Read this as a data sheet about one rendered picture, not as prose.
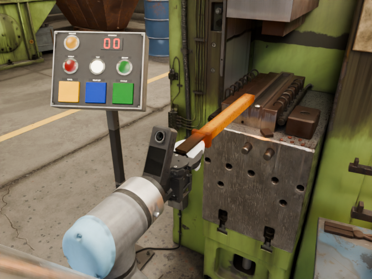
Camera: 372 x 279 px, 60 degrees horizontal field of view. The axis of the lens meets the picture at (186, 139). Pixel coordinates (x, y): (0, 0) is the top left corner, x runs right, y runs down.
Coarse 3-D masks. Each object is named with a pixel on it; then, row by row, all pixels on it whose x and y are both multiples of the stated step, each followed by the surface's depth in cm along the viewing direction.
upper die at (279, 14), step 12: (228, 0) 100; (240, 0) 98; (252, 0) 96; (264, 0) 95; (276, 0) 93; (288, 0) 91; (300, 0) 98; (312, 0) 113; (228, 12) 101; (240, 12) 100; (252, 12) 98; (264, 12) 96; (276, 12) 94; (288, 12) 93; (300, 12) 102
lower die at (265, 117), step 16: (256, 80) 138; (272, 80) 132; (288, 80) 134; (240, 96) 122; (256, 96) 116; (272, 96) 117; (288, 96) 118; (256, 112) 111; (272, 112) 108; (272, 128) 110
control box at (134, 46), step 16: (64, 32) 119; (80, 32) 119; (96, 32) 118; (112, 32) 118; (128, 32) 118; (64, 48) 119; (80, 48) 119; (96, 48) 118; (112, 48) 117; (128, 48) 117; (144, 48) 117; (64, 64) 119; (80, 64) 118; (112, 64) 118; (144, 64) 118; (64, 80) 119; (80, 80) 118; (96, 80) 118; (112, 80) 117; (128, 80) 117; (144, 80) 120; (80, 96) 118; (144, 96) 121
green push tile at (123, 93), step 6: (114, 84) 117; (120, 84) 116; (126, 84) 116; (132, 84) 116; (114, 90) 117; (120, 90) 116; (126, 90) 116; (132, 90) 116; (114, 96) 116; (120, 96) 116; (126, 96) 116; (132, 96) 116; (114, 102) 116; (120, 102) 116; (126, 102) 116; (132, 102) 116
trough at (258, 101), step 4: (280, 76) 138; (284, 76) 141; (276, 80) 134; (280, 80) 136; (284, 80) 136; (272, 84) 130; (276, 84) 132; (280, 84) 132; (268, 88) 126; (272, 88) 128; (276, 88) 128; (264, 92) 122; (268, 92) 124; (272, 92) 124; (260, 96) 119; (264, 96) 120; (268, 96) 120; (256, 100) 116; (260, 100) 117; (264, 100) 117; (252, 104) 113; (256, 104) 114; (260, 104) 114
